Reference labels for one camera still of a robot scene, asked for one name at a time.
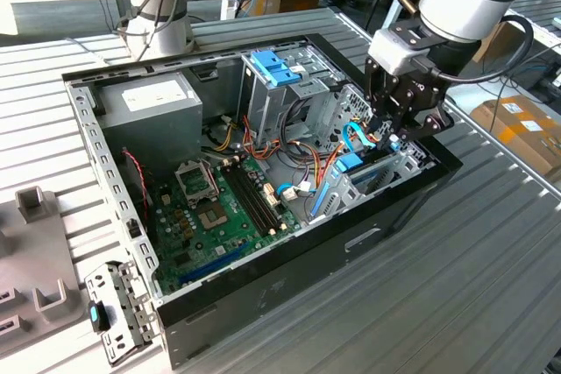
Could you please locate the blue expansion slot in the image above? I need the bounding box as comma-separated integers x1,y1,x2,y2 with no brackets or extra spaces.
177,245,243,286

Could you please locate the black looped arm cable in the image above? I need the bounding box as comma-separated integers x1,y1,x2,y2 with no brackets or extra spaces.
427,14,536,85

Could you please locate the brown cardboard box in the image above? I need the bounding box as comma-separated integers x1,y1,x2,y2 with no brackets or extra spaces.
469,93,561,179

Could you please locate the CPU socket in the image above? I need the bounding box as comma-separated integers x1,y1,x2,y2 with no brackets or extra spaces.
195,201,231,231

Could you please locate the black and silver PC case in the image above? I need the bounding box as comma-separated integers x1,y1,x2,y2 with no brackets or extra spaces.
60,34,465,370

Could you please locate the red black twisted fan wire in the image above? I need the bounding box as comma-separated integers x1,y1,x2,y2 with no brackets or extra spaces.
121,149,151,222

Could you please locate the coloured power wire bundle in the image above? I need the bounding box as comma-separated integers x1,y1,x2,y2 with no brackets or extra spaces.
203,113,382,195

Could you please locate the hard disk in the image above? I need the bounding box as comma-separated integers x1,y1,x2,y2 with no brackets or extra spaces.
333,151,398,196

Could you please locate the metal socket cover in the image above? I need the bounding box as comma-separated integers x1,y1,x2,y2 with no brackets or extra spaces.
174,157,221,206

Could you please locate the grey parts rack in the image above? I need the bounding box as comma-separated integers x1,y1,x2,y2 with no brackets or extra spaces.
0,185,88,349

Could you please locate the green motherboard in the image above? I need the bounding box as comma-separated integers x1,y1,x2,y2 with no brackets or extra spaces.
147,153,304,297

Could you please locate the black case fan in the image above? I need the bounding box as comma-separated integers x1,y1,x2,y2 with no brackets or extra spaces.
114,148,155,239

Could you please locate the silver drive cage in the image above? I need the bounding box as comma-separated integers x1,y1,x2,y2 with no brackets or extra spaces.
238,47,344,150

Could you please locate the silver disk bay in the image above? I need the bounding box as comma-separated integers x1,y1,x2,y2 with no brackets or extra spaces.
305,144,439,225

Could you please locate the blue data wire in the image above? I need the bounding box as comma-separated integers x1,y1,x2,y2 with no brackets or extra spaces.
275,121,380,221

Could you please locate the black RAM slot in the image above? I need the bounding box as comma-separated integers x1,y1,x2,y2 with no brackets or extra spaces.
224,166,273,236
231,164,278,233
235,162,284,230
220,166,267,237

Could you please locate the grey power supply unit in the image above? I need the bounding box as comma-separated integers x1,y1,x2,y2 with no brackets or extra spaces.
93,70,205,173

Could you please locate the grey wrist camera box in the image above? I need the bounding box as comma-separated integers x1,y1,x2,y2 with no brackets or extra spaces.
366,23,442,76

